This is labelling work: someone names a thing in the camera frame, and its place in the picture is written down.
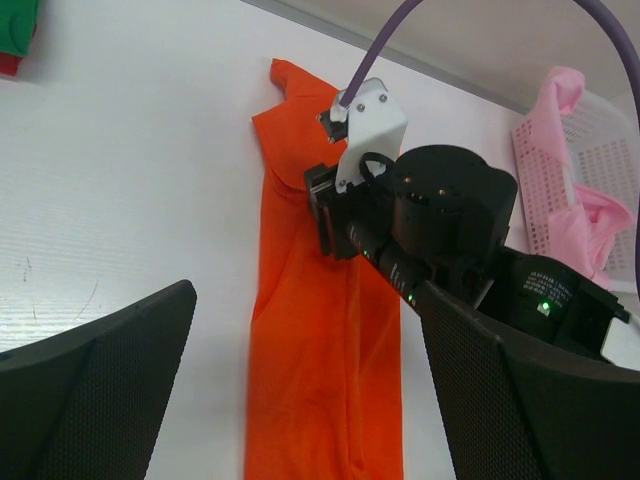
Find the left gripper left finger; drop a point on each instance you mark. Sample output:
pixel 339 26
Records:
pixel 88 403

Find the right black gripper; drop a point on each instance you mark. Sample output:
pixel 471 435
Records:
pixel 355 221

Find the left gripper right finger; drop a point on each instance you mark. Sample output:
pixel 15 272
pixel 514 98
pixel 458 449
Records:
pixel 514 407

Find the orange t shirt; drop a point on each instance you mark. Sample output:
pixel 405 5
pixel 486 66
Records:
pixel 324 377

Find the pink t shirt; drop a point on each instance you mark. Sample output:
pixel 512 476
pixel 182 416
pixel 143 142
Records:
pixel 595 200

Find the white plastic basket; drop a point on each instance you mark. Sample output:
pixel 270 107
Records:
pixel 560 175

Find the folded red t shirt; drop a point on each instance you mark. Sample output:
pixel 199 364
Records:
pixel 7 64

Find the folded green t shirt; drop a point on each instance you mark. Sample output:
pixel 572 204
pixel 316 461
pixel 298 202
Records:
pixel 18 24

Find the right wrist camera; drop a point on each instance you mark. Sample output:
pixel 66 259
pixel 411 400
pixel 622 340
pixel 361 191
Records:
pixel 373 123

